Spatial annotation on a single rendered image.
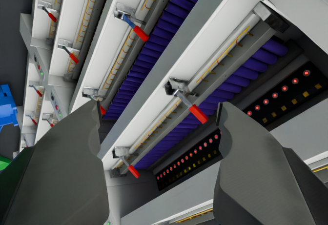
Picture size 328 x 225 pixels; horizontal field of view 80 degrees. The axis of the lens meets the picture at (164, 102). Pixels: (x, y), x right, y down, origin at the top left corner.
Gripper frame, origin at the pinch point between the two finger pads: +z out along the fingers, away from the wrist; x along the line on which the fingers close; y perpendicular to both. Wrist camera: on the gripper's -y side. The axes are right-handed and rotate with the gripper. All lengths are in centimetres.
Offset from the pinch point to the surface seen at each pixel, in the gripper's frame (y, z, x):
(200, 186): 22.1, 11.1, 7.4
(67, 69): 19, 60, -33
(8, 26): 9, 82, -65
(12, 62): 27, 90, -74
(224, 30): -1.7, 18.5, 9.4
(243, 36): -0.7, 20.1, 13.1
